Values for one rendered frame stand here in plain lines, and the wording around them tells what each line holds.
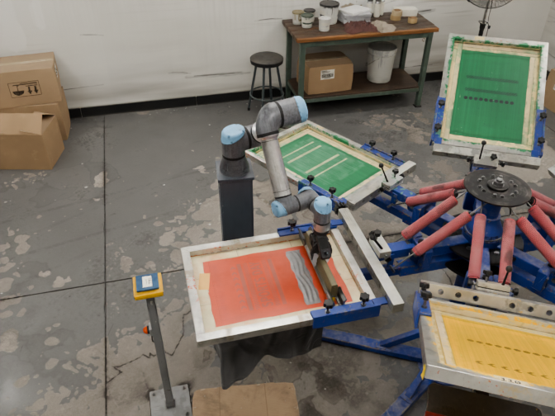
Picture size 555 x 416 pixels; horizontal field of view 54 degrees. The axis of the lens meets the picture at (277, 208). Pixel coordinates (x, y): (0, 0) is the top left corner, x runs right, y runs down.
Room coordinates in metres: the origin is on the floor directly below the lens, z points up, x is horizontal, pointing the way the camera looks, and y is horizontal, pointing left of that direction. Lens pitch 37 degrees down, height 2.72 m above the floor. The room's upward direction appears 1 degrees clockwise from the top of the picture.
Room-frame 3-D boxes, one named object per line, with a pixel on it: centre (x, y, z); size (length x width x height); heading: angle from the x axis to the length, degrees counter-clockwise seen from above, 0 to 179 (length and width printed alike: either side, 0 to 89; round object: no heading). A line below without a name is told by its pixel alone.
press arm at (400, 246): (1.92, -0.53, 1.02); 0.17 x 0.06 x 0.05; 105
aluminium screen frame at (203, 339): (1.78, 0.01, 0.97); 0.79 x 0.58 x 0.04; 105
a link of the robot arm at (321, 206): (1.85, -0.19, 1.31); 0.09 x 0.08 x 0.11; 29
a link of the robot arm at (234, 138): (2.34, 0.22, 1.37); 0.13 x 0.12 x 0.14; 119
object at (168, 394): (1.75, 0.59, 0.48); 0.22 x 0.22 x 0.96; 15
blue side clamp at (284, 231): (2.11, -0.15, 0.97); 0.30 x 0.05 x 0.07; 105
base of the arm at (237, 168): (2.34, 0.22, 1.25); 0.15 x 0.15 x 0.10
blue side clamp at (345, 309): (1.57, -0.29, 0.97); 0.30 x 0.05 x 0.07; 105
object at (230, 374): (1.56, 0.01, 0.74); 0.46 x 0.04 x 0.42; 105
